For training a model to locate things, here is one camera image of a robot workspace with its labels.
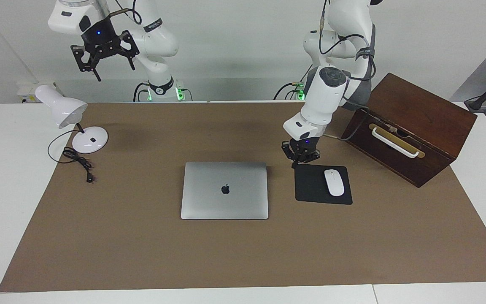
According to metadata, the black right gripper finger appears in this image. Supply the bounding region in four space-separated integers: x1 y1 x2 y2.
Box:
70 41 103 82
110 30 140 71

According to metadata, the silver grey laptop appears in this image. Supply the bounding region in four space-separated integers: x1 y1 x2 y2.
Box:
181 161 269 220

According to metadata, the black mouse pad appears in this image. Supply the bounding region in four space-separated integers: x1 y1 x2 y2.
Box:
294 163 353 205

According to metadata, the white computer mouse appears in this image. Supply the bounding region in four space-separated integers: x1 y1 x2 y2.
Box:
324 169 345 197

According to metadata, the white desk lamp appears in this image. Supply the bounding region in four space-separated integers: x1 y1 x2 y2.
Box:
35 84 109 154

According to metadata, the brown table mat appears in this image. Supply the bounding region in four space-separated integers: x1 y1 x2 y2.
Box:
0 101 486 293

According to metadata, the dark wooden box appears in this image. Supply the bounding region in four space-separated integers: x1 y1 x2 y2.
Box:
341 73 478 188

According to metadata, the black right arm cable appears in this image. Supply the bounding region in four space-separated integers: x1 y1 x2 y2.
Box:
110 0 142 25

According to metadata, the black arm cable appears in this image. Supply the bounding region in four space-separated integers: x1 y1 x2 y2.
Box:
318 0 374 142
110 0 142 25

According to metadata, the black base cable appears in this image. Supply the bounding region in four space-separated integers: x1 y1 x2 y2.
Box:
132 82 149 103
273 82 305 101

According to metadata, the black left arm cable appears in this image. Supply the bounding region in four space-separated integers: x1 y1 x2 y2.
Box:
318 0 374 142

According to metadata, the white box handle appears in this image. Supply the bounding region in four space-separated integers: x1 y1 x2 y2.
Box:
372 128 420 159

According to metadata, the black lamp power cable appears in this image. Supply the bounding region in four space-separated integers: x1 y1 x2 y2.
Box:
48 130 97 184

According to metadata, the brass handle plate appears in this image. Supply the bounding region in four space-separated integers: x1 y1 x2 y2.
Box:
368 123 425 159

